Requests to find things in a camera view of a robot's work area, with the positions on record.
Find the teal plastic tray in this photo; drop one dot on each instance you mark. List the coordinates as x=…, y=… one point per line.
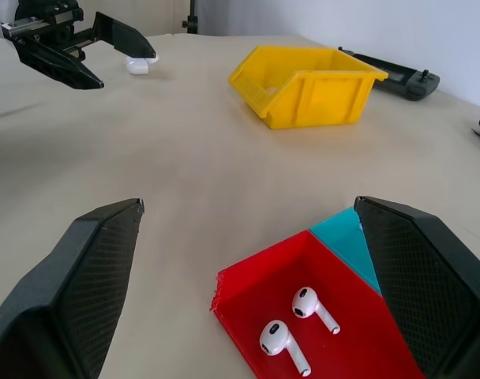
x=342, y=237

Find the yellow plastic bin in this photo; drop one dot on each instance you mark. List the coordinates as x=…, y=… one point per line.
x=323, y=98

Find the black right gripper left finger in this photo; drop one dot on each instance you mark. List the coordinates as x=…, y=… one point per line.
x=66, y=300

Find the black metal stand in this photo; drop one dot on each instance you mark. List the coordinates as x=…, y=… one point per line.
x=192, y=19

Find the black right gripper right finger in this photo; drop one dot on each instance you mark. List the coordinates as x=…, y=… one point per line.
x=433, y=284

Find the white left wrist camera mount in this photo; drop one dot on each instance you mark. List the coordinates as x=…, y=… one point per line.
x=6, y=10

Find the small white object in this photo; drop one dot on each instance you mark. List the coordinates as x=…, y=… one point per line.
x=139, y=67

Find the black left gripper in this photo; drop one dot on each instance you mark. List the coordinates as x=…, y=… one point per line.
x=54, y=23

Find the dark grey handheld game controller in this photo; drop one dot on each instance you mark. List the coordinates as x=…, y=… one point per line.
x=409, y=85

